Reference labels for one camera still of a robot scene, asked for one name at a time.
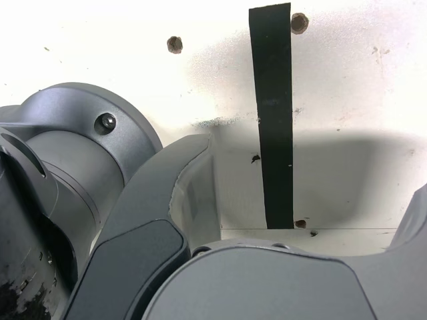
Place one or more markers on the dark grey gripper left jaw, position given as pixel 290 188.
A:
pixel 140 206

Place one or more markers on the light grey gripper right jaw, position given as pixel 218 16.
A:
pixel 267 286

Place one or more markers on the black tape strip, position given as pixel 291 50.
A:
pixel 273 100

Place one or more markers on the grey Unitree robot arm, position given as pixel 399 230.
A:
pixel 66 150

